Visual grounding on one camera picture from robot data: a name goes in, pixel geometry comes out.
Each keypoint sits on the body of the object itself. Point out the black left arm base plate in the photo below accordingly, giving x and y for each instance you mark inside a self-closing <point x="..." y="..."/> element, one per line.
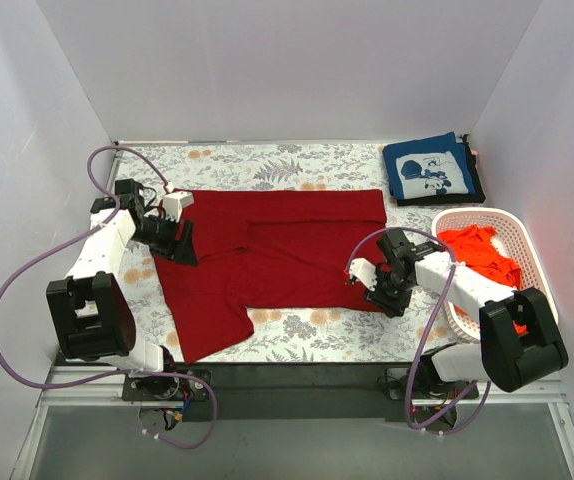
<point x="156" y="388"/>

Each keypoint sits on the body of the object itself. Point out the aluminium frame rail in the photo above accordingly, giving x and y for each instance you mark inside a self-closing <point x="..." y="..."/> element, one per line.
<point x="109" y="390"/>

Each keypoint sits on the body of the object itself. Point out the black folded t-shirt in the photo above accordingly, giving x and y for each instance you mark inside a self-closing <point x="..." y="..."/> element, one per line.
<point x="453" y="199"/>

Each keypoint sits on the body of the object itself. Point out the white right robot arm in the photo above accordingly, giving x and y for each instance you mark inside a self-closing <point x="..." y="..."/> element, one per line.
<point x="519" y="339"/>

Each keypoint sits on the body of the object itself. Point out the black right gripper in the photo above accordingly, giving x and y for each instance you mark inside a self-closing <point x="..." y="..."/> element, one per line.
<point x="390" y="298"/>

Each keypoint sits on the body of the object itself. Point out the dark red t-shirt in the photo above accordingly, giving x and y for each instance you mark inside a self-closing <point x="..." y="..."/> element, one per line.
<point x="264" y="250"/>

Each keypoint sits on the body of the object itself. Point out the floral patterned table cloth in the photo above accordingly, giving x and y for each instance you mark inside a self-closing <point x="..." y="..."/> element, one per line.
<point x="317" y="335"/>

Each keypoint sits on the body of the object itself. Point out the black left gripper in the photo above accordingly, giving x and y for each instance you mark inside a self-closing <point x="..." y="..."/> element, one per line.
<point x="172" y="243"/>

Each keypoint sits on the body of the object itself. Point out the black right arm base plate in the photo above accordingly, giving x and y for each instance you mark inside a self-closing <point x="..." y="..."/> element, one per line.
<point x="394" y="381"/>

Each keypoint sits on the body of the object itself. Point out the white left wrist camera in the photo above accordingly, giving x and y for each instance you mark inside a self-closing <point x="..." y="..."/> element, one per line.
<point x="174" y="203"/>

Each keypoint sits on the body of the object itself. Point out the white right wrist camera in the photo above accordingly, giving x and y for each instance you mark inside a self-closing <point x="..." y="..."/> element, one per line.
<point x="361" y="270"/>

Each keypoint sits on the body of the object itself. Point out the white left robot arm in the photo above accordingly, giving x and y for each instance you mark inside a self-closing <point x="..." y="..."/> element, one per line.
<point x="91" y="316"/>

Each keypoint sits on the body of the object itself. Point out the white plastic laundry basket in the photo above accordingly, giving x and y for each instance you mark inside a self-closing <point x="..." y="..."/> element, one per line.
<point x="517" y="235"/>

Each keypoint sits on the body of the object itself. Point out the orange t-shirt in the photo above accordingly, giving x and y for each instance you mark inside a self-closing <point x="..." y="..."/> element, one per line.
<point x="473" y="246"/>

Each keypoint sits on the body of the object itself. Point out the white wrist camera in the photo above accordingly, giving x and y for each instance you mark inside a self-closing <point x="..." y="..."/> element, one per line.
<point x="174" y="203"/>
<point x="361" y="270"/>

